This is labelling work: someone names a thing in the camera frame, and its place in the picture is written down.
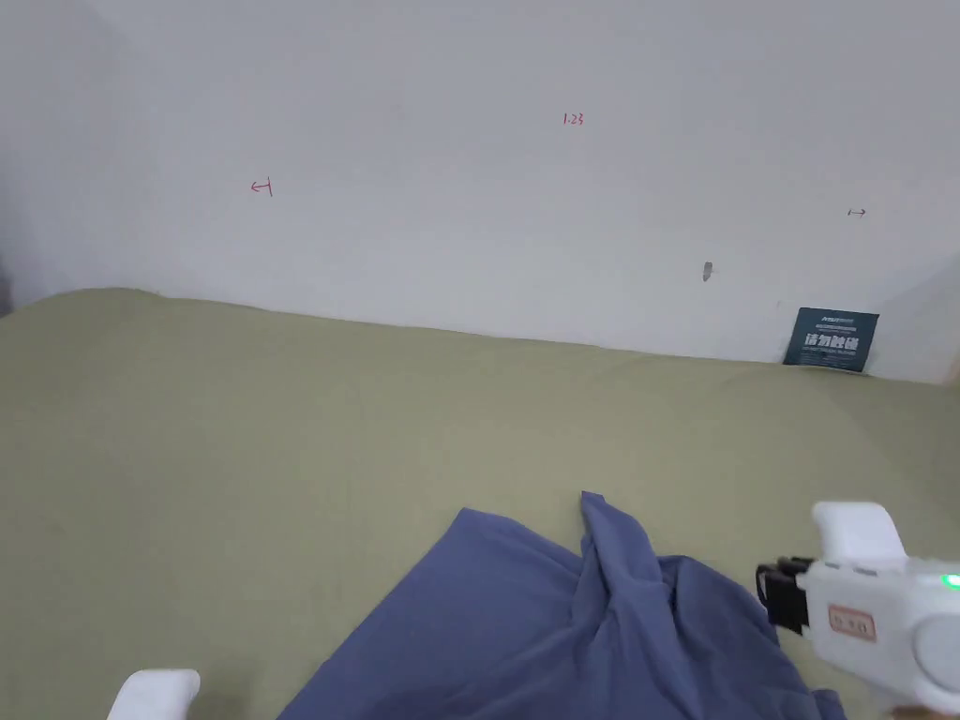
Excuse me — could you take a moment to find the dark teal sign card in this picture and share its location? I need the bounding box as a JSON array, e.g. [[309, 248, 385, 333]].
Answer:
[[782, 307, 880, 373]]

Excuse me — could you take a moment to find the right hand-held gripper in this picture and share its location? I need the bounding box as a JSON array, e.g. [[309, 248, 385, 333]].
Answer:
[[755, 502, 960, 713]]

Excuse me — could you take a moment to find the bed with pale green sheet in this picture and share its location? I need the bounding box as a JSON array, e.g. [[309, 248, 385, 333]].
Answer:
[[0, 287, 960, 720]]

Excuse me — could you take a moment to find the dark blue shirt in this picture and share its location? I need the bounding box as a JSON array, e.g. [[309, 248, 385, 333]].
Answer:
[[276, 490, 848, 720]]

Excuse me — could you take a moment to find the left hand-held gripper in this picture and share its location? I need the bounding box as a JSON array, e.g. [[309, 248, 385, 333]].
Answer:
[[107, 668, 202, 720]]

